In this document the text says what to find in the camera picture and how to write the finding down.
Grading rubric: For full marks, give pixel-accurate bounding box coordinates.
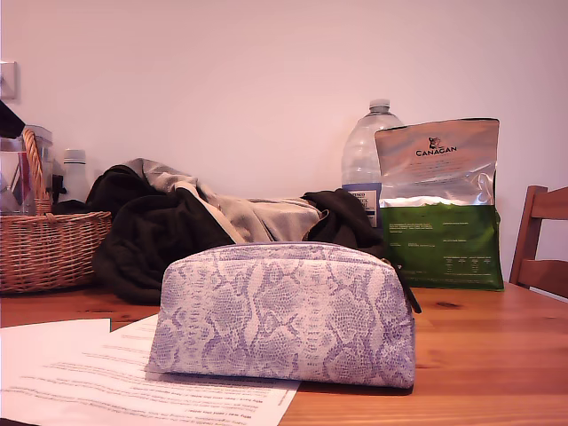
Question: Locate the purple snakeskin zip pouch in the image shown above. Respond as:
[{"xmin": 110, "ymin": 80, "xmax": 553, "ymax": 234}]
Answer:
[{"xmin": 145, "ymin": 241, "xmax": 422, "ymax": 390}]

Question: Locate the silver green Canagan bag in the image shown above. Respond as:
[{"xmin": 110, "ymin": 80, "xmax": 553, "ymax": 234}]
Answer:
[{"xmin": 374, "ymin": 117, "xmax": 506, "ymax": 293}]

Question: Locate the clear plastic container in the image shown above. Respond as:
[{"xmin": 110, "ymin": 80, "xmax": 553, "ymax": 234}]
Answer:
[{"xmin": 0, "ymin": 123, "xmax": 54, "ymax": 217}]

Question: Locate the small white bottle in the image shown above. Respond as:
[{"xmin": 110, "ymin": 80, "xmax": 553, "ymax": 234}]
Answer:
[{"xmin": 61, "ymin": 148, "xmax": 89, "ymax": 203}]

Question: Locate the black hoodie grey lining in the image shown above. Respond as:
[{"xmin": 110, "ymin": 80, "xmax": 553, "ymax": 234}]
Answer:
[{"xmin": 52, "ymin": 157, "xmax": 387, "ymax": 306}]

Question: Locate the blank white paper sheet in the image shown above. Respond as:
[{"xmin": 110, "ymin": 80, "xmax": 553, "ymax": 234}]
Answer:
[{"xmin": 0, "ymin": 318, "xmax": 112, "ymax": 369}]

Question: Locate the printed white paper sheet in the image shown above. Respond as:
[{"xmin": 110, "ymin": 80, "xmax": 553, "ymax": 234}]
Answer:
[{"xmin": 0, "ymin": 312, "xmax": 303, "ymax": 426}]

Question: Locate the large clear water bottle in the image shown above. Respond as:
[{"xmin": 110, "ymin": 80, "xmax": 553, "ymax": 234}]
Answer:
[{"xmin": 341, "ymin": 98, "xmax": 406, "ymax": 230}]

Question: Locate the wooden chair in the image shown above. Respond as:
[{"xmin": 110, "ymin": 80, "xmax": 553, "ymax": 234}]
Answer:
[{"xmin": 509, "ymin": 185, "xmax": 568, "ymax": 299}]

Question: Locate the white wall switch plate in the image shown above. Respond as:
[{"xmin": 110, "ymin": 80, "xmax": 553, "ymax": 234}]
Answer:
[{"xmin": 0, "ymin": 60, "xmax": 21, "ymax": 102}]

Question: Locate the wicker basket with handle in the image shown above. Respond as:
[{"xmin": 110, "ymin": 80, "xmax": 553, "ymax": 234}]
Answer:
[{"xmin": 0, "ymin": 128, "xmax": 113, "ymax": 295}]

